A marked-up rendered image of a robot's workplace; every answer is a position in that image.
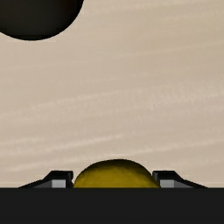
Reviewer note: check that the yellow lemon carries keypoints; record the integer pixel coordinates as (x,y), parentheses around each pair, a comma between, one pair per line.
(116,175)

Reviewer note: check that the round black pan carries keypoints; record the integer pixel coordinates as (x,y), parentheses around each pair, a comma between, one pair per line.
(35,16)

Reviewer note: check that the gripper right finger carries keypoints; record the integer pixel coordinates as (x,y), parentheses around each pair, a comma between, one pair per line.
(165,178)

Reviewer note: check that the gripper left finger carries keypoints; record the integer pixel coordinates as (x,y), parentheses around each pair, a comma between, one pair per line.
(59,178)

